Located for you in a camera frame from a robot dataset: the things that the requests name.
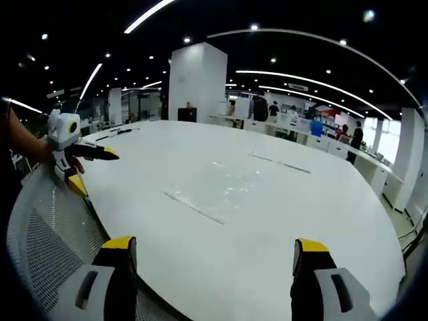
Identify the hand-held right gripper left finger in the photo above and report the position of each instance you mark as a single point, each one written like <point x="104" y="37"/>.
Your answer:
<point x="100" y="284"/>

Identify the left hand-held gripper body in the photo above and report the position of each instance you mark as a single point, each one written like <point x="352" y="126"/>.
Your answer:
<point x="61" y="130"/>

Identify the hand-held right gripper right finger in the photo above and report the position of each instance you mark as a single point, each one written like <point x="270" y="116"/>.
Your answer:
<point x="321" y="287"/>

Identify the large clear food packaging bag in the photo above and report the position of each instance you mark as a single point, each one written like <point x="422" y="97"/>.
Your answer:
<point x="217" y="187"/>

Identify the person's left hand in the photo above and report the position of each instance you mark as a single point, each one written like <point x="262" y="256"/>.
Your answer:
<point x="43" y="152"/>

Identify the grey mesh chair back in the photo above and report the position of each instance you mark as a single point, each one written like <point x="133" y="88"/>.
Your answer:
<point x="50" y="227"/>

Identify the black box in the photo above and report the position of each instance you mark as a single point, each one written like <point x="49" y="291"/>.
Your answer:
<point x="187" y="114"/>

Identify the wide white square pillar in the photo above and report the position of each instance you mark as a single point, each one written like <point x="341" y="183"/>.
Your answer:
<point x="197" y="83"/>

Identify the narrow white pillar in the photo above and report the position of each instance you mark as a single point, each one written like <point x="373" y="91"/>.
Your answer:
<point x="409" y="157"/>

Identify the blue container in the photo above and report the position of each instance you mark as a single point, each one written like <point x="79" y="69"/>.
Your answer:
<point x="316" y="127"/>

